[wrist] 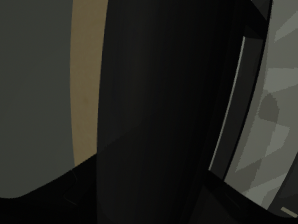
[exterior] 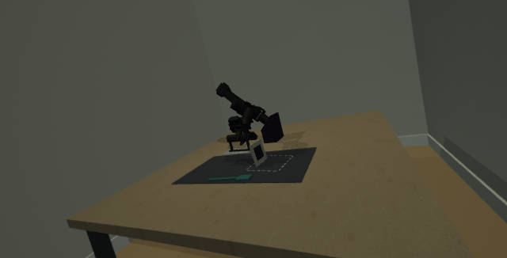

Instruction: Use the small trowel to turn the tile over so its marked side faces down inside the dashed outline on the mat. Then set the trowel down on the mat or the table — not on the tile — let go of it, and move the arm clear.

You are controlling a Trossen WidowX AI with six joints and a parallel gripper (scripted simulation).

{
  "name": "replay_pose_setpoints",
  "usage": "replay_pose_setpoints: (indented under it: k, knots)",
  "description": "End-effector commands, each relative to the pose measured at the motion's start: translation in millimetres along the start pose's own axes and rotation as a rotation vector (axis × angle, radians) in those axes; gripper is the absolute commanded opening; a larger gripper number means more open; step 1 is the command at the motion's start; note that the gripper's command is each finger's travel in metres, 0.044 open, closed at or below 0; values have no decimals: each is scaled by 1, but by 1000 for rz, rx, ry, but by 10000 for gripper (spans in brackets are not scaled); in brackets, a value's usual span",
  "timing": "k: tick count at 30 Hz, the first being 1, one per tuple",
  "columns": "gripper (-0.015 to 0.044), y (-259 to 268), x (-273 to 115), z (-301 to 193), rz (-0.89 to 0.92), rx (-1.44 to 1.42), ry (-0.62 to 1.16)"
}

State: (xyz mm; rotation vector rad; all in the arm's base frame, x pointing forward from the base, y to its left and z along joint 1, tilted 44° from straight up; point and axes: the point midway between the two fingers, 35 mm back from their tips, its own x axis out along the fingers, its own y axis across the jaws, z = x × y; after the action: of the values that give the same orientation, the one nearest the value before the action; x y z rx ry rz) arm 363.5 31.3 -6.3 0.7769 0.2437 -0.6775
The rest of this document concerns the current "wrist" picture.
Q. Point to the dark grey mat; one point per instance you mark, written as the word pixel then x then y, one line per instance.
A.
pixel 287 195

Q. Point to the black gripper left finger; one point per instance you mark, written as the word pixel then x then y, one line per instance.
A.
pixel 71 199

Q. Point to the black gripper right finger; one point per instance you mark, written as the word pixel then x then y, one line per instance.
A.
pixel 220 204

